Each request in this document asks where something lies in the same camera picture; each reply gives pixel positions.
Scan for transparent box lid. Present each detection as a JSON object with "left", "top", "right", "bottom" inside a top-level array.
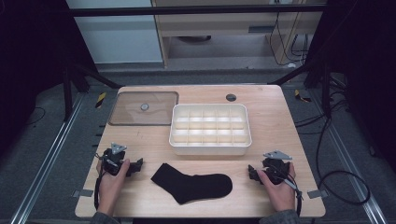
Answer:
[{"left": 107, "top": 91, "right": 180, "bottom": 127}]

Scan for person's right hand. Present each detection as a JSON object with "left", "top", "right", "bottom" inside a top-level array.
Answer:
[{"left": 256, "top": 162, "right": 297, "bottom": 213}]

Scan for person's left hand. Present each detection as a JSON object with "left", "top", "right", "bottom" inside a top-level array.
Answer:
[{"left": 96, "top": 159, "right": 132, "bottom": 217}]

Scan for hanging black desk cables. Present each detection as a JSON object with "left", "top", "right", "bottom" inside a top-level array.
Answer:
[{"left": 268, "top": 11, "right": 310, "bottom": 68}]

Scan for black floor cable loop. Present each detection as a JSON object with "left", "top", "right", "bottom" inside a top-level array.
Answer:
[{"left": 315, "top": 116, "right": 372, "bottom": 206}]

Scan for light wooden desk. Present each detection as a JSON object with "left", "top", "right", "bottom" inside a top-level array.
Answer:
[{"left": 150, "top": 0, "right": 329, "bottom": 69}]

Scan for aluminium floor rail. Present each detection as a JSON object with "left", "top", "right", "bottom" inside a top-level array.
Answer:
[
  {"left": 8, "top": 92, "right": 86, "bottom": 224},
  {"left": 321, "top": 120, "right": 389, "bottom": 224}
]

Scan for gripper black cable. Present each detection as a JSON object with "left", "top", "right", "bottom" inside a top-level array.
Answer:
[
  {"left": 279, "top": 172, "right": 304, "bottom": 217},
  {"left": 93, "top": 153, "right": 106, "bottom": 211}
]

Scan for thin black floor cable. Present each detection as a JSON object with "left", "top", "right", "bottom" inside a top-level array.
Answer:
[{"left": 25, "top": 105, "right": 47, "bottom": 127}]

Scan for white divided storage box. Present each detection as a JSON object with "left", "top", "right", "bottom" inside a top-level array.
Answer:
[{"left": 168, "top": 103, "right": 253, "bottom": 157}]

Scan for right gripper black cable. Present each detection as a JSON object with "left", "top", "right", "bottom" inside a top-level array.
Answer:
[{"left": 279, "top": 172, "right": 304, "bottom": 217}]

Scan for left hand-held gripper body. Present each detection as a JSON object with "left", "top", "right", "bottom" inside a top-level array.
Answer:
[{"left": 101, "top": 142, "right": 129, "bottom": 176}]

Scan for black sock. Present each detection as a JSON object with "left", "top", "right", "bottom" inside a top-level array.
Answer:
[{"left": 150, "top": 162, "right": 233, "bottom": 205}]

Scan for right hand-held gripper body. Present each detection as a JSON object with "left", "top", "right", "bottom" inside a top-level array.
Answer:
[{"left": 262, "top": 150, "right": 293, "bottom": 186}]

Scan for white cabinet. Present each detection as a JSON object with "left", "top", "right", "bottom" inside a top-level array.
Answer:
[{"left": 64, "top": 0, "right": 164, "bottom": 65}]

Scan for grey metal table bracket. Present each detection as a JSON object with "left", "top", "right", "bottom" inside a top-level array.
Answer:
[
  {"left": 71, "top": 189, "right": 94, "bottom": 199},
  {"left": 306, "top": 189, "right": 330, "bottom": 200}
]

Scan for black metal stand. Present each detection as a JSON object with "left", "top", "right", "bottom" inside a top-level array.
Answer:
[
  {"left": 267, "top": 59, "right": 332, "bottom": 119},
  {"left": 61, "top": 60, "right": 123, "bottom": 123}
]

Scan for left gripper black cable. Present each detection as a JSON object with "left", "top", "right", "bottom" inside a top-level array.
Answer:
[{"left": 93, "top": 153, "right": 106, "bottom": 211}]

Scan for black horizontal frame bar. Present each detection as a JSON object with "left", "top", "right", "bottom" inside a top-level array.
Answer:
[{"left": 66, "top": 4, "right": 328, "bottom": 18}]

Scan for black yellow floor tape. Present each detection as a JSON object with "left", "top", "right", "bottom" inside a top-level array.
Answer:
[
  {"left": 293, "top": 89, "right": 313, "bottom": 104},
  {"left": 94, "top": 91, "right": 107, "bottom": 109}
]

